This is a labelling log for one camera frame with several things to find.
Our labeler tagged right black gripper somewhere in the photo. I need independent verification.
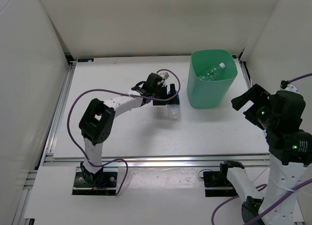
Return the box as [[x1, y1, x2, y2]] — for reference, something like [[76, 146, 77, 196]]
[[231, 83, 277, 130]]

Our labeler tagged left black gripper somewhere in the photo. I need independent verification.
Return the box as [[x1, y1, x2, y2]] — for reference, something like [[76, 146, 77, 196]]
[[151, 83, 179, 105]]

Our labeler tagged clear bottle blue label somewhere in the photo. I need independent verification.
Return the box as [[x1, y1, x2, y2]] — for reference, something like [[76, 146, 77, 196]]
[[167, 95, 181, 121]]

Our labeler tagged clear plastic bottle white cap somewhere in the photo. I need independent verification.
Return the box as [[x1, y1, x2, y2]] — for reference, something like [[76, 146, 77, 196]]
[[198, 62, 226, 81]]

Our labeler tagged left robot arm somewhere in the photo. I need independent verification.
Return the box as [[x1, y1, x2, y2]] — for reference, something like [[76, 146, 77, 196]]
[[78, 69, 179, 186]]

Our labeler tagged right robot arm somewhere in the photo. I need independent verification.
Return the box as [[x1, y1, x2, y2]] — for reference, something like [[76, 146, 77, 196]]
[[219, 81, 312, 225]]

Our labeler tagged green plastic bin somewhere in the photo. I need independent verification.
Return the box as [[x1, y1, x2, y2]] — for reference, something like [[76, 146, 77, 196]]
[[187, 49, 238, 108]]

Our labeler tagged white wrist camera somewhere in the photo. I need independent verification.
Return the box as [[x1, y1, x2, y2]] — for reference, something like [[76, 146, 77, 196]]
[[158, 72, 169, 80]]

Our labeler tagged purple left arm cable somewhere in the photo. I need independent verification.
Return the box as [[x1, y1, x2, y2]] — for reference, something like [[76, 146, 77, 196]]
[[67, 69, 181, 196]]

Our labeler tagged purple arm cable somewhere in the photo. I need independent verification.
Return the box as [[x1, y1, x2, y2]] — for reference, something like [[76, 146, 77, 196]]
[[67, 69, 181, 196], [211, 73, 312, 225]]

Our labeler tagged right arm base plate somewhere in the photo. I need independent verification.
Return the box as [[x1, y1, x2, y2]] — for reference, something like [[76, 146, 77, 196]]
[[197, 169, 238, 197]]

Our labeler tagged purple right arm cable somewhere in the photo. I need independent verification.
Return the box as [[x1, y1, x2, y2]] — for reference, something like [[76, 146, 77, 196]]
[[211, 73, 312, 225]]

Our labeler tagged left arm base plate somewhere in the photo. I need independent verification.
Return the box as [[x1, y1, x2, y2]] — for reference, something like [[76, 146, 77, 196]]
[[72, 169, 118, 196]]

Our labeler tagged aluminium table frame rail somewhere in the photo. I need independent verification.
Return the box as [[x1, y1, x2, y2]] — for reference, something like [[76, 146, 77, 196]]
[[40, 56, 269, 167]]

